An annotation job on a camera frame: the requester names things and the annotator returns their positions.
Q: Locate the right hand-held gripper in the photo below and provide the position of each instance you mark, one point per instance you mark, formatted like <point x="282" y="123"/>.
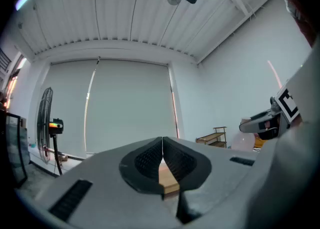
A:
<point x="287" y="103"/>

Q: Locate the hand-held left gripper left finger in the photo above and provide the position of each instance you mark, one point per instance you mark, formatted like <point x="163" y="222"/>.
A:
<point x="105" y="185"/>

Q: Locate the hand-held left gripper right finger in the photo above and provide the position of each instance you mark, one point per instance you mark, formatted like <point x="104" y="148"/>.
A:
<point x="225" y="180"/>

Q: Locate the oval wooden table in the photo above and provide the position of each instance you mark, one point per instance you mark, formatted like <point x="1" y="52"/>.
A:
<point x="170" y="183"/>

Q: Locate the black white striped pillow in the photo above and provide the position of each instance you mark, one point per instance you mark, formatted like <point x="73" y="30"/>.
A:
<point x="256" y="149"/>

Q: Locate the wooden shelf cart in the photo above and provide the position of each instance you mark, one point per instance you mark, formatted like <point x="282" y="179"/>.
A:
<point x="212" y="139"/>

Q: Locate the black standing fan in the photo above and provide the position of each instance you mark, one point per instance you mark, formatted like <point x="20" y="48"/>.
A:
<point x="45" y="113"/>

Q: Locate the black glass display cabinet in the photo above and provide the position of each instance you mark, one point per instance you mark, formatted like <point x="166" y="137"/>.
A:
<point x="15" y="148"/>

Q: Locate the person's red shirt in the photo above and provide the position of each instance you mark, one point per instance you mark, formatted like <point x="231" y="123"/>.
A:
<point x="305" y="10"/>

